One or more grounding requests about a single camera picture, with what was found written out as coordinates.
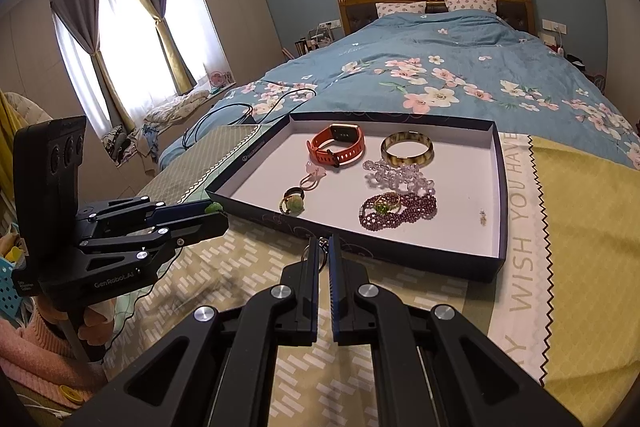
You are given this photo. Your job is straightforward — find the blue plastic basket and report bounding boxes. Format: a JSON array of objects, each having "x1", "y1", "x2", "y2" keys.
[{"x1": 0, "y1": 257, "x2": 32, "y2": 319}]

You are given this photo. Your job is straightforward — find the amber bangle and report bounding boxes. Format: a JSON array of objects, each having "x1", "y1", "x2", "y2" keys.
[{"x1": 381, "y1": 132, "x2": 435, "y2": 168}]

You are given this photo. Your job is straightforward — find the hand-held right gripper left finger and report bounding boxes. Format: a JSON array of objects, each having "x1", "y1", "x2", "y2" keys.
[{"x1": 62, "y1": 236, "x2": 321, "y2": 427}]

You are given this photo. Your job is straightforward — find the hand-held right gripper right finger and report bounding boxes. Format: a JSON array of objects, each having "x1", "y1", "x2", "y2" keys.
[{"x1": 327, "y1": 237, "x2": 583, "y2": 427}]

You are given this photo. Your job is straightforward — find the pile of clothes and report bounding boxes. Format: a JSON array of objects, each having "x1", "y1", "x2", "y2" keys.
[{"x1": 102, "y1": 124, "x2": 161, "y2": 172}]

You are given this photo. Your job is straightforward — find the white patterned pillow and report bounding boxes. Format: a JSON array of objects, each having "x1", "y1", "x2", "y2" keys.
[
  {"x1": 376, "y1": 1, "x2": 427, "y2": 18},
  {"x1": 443, "y1": 0, "x2": 498, "y2": 14}
]

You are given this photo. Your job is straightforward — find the yellow coat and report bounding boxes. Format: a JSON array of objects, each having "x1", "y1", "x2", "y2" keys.
[{"x1": 0, "y1": 89, "x2": 18, "y2": 202}]

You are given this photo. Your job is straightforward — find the black charger cable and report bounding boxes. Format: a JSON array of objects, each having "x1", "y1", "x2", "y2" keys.
[{"x1": 182, "y1": 89, "x2": 318, "y2": 148}]

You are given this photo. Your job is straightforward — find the person's left forearm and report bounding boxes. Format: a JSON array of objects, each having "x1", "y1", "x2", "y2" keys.
[{"x1": 0, "y1": 312, "x2": 108, "y2": 408}]

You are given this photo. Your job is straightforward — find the blue floral duvet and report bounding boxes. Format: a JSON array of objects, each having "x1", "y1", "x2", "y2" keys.
[{"x1": 159, "y1": 12, "x2": 640, "y2": 172}]

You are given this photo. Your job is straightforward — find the pink pendant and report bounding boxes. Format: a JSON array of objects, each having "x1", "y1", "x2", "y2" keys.
[{"x1": 299, "y1": 159, "x2": 328, "y2": 192}]

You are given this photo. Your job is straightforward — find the orange smart watch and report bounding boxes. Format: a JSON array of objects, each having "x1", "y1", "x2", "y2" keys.
[{"x1": 306, "y1": 123, "x2": 366, "y2": 168}]

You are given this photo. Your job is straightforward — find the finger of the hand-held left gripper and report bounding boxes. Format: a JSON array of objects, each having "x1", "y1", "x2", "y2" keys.
[
  {"x1": 79, "y1": 213, "x2": 229, "y2": 259},
  {"x1": 75, "y1": 198, "x2": 224, "y2": 228}
]

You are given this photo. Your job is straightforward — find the white crumpled bedding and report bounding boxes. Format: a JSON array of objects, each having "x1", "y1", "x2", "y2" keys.
[{"x1": 145, "y1": 89, "x2": 211, "y2": 125}]

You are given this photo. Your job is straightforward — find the clear crystal bead bracelet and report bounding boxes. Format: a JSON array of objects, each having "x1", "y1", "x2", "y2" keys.
[{"x1": 362, "y1": 159, "x2": 436, "y2": 198}]

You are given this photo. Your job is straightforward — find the person's left hand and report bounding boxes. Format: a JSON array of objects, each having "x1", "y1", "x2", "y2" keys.
[{"x1": 82, "y1": 302, "x2": 118, "y2": 348}]

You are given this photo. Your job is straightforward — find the dark box lid white inside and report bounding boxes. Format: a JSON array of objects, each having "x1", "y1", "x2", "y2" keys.
[{"x1": 206, "y1": 111, "x2": 511, "y2": 283}]

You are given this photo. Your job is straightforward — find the yellow green printed blanket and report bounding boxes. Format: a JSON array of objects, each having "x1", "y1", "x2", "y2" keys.
[{"x1": 100, "y1": 124, "x2": 640, "y2": 427}]

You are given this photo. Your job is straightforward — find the group of cosmetic bottles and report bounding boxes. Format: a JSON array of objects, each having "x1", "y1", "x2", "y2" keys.
[{"x1": 282, "y1": 24, "x2": 346, "y2": 58}]

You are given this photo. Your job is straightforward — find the thin metal hoop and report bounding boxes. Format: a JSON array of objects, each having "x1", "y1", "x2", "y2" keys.
[{"x1": 300, "y1": 237, "x2": 333, "y2": 270}]

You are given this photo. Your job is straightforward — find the purple bead bracelet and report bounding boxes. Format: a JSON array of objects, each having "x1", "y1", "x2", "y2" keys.
[{"x1": 357, "y1": 192, "x2": 438, "y2": 233}]

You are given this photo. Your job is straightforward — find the gold ring pale green stone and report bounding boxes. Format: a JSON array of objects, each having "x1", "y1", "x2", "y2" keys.
[{"x1": 279, "y1": 188, "x2": 306, "y2": 215}]

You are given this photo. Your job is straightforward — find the beige puffy jacket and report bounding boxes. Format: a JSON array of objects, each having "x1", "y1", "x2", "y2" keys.
[{"x1": 5, "y1": 92, "x2": 53, "y2": 132}]

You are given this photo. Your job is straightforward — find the yellow round lid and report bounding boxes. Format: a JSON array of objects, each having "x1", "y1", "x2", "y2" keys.
[{"x1": 59, "y1": 384, "x2": 86, "y2": 406}]

